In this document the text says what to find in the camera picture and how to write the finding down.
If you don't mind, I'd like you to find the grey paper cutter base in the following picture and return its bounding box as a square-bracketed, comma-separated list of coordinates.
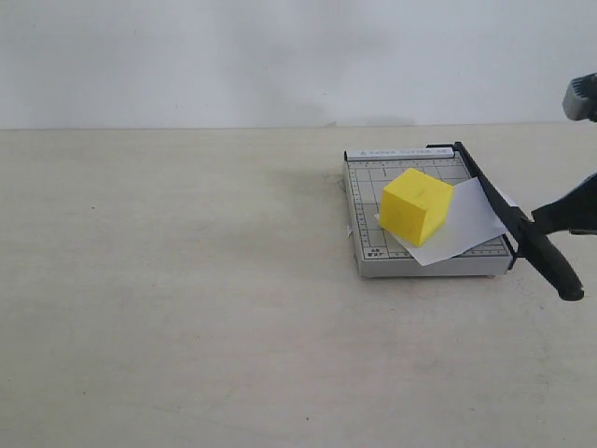
[344, 147, 515, 278]

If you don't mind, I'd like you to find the white paper sheet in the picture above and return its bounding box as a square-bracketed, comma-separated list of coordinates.
[387, 177, 507, 267]

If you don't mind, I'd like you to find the black cutter blade arm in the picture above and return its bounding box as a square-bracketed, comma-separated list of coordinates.
[426, 142, 584, 301]

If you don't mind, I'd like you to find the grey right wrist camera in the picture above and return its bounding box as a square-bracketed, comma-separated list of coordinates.
[562, 73, 597, 122]

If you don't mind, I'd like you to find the yellow cube block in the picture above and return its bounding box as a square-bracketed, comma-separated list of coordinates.
[379, 168, 454, 247]

